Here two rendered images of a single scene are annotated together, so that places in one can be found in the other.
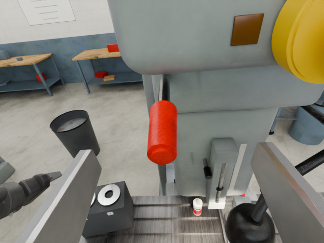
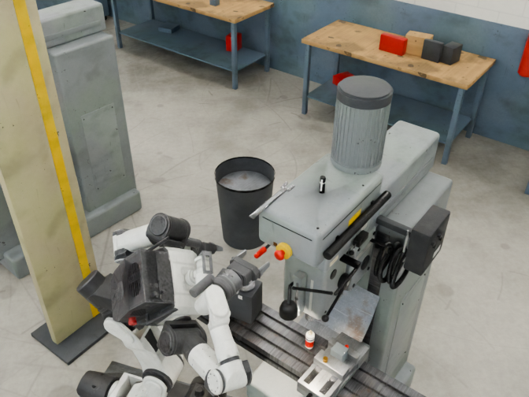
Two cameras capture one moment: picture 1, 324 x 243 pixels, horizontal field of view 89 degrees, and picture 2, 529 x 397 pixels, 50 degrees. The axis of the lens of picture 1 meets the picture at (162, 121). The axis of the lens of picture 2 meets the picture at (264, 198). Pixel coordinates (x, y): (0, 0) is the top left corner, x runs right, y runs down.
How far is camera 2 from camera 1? 1.97 m
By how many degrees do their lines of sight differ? 24
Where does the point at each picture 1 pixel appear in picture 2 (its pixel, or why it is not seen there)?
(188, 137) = (289, 263)
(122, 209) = (249, 298)
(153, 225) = (267, 332)
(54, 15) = not seen: outside the picture
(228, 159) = (297, 280)
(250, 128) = (314, 273)
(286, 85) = not seen: hidden behind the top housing
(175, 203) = (296, 330)
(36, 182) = (209, 246)
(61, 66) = (278, 33)
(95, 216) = not seen: hidden behind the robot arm
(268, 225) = (290, 306)
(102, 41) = (381, 14)
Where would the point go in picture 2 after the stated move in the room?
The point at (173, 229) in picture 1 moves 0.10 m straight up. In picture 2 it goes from (280, 343) to (280, 329)
